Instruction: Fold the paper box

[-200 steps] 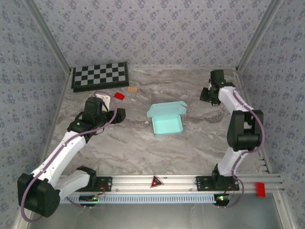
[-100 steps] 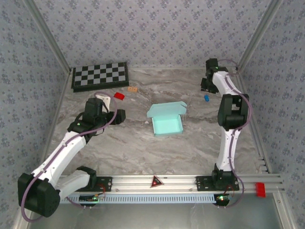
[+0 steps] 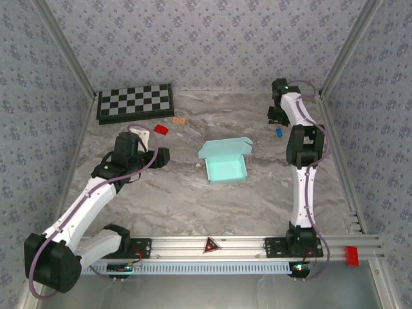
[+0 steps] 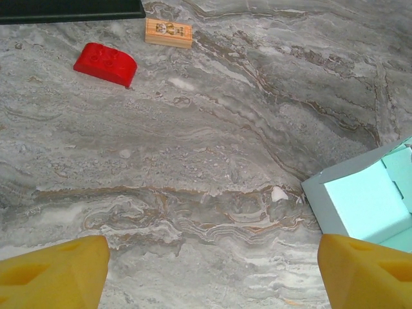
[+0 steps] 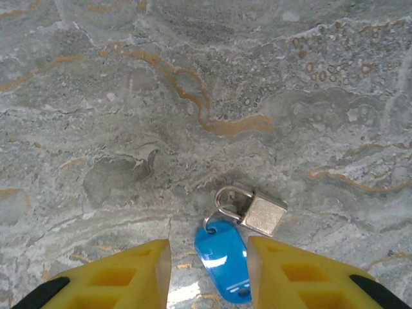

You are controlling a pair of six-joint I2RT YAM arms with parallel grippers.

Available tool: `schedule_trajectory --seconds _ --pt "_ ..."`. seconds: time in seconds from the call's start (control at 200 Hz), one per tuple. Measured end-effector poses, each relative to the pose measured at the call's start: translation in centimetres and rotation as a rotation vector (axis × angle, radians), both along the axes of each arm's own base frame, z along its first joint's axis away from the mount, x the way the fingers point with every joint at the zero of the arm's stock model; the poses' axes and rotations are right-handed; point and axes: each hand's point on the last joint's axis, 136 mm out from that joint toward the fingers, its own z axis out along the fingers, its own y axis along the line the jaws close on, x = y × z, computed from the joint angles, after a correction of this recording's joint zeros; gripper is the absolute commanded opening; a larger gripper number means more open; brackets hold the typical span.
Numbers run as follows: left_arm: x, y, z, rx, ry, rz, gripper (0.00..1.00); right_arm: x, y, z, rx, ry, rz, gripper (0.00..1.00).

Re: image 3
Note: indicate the red black triangle marker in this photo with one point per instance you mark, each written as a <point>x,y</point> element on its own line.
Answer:
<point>210,247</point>

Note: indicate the small red block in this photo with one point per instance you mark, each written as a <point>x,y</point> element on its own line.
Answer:
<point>161,129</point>

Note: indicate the light blue paper box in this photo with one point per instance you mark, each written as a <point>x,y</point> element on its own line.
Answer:
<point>225,169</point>

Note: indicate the aluminium frame post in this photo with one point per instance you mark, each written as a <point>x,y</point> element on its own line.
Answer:
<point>347,48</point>
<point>66,48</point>

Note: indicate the small blue object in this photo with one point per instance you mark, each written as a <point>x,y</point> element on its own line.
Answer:
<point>279,132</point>

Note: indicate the red clamp block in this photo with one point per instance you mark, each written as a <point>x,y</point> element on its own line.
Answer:
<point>351,256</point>

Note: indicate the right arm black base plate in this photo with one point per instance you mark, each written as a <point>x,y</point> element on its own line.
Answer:
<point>273,248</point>

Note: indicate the small orange tile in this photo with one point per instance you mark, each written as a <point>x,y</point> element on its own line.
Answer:
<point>179,121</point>

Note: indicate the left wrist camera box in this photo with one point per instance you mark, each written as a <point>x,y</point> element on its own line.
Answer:
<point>140,135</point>

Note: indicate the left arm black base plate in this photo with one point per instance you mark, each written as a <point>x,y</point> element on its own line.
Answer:
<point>141,248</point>

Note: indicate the black grey chessboard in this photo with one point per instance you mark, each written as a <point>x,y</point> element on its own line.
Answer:
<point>135,99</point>

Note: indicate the aluminium table back rail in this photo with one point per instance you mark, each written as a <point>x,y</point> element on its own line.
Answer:
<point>225,92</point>

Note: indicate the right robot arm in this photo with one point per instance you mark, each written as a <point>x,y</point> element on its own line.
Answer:
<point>304,193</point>

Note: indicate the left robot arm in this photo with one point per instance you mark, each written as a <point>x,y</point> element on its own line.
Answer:
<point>80,209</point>

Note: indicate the grey metal lower panel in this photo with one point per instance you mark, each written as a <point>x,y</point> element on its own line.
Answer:
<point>209,293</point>

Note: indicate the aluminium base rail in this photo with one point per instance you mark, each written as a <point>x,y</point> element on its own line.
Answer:
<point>180,246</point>

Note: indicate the aluminium table side rail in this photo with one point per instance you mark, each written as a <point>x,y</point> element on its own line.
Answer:
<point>336,141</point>
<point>76,161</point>

